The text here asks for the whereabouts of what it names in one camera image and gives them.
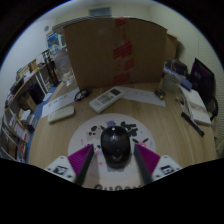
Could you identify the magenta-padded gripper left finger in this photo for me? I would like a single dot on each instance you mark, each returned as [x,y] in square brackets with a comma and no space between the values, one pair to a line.
[61,168]

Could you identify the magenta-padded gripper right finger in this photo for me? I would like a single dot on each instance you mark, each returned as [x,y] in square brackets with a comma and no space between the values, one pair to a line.
[165,168]

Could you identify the black computer mouse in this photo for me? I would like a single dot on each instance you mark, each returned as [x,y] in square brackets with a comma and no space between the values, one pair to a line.
[115,145]

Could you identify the white cartoon print mouse pad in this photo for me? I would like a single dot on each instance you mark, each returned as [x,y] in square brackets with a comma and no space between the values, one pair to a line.
[85,136]

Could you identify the black pen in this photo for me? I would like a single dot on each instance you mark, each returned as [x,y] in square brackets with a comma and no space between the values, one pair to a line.
[192,124]

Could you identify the shelf unit with books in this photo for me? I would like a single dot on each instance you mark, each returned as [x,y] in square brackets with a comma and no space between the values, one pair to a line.
[15,133]

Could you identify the white paper sheet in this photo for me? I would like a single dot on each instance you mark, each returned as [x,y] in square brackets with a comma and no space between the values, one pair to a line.
[141,96]
[58,103]

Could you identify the open white notebook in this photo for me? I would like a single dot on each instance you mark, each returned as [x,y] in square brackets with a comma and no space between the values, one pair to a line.
[198,106]

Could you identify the cluttered wooden side desk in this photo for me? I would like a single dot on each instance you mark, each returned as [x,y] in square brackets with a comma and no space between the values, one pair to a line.
[28,78]

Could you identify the dark monitor screen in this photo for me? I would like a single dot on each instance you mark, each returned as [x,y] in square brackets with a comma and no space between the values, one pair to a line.
[203,78]

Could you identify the clear glass jar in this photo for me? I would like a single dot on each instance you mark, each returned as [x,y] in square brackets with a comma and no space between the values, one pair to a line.
[64,68]

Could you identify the large brown cardboard box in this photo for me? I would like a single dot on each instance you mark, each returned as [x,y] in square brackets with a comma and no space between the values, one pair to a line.
[96,50]

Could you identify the blue white display cabinet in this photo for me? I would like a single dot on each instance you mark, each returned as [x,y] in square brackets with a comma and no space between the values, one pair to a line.
[53,40]

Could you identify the grey door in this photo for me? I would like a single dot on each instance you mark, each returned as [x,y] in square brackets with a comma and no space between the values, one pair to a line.
[99,11]

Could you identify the round wall clock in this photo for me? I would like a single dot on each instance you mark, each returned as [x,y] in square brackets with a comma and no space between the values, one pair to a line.
[46,28]

